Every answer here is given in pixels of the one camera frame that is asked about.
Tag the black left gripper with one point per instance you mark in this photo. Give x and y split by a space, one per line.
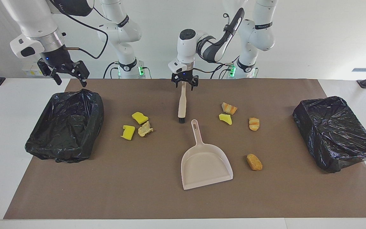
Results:
184 77

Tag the short orange-striped croissant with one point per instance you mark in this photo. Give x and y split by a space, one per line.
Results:
254 123

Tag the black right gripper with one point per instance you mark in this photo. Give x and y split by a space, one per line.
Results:
56 58

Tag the black bag-lined trash bin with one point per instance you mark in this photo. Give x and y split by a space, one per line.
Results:
332 133
65 127

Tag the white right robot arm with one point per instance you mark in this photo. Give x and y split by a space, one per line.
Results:
33 19

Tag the brown bread roll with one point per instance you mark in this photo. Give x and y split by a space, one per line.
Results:
254 162

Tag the white wall boxes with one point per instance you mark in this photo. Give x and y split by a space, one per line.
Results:
30 70

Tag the crumpled beige scrap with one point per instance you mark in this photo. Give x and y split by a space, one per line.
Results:
145 128

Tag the brown table mat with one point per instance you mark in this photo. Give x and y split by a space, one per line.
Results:
138 190

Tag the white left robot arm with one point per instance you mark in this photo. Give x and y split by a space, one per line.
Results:
186 47

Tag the yellow sponge with green pad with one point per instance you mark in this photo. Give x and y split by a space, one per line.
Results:
225 119

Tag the notched yellow sponge piece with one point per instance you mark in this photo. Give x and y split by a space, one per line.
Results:
127 132

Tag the beige hand brush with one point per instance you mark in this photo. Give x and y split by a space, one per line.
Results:
182 105

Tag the beige plastic dustpan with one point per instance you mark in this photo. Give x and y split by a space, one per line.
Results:
205 165

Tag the long orange-striped croissant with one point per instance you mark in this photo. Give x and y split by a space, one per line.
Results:
229 108

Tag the wedge-shaped yellow sponge piece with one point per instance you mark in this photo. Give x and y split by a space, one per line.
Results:
140 118

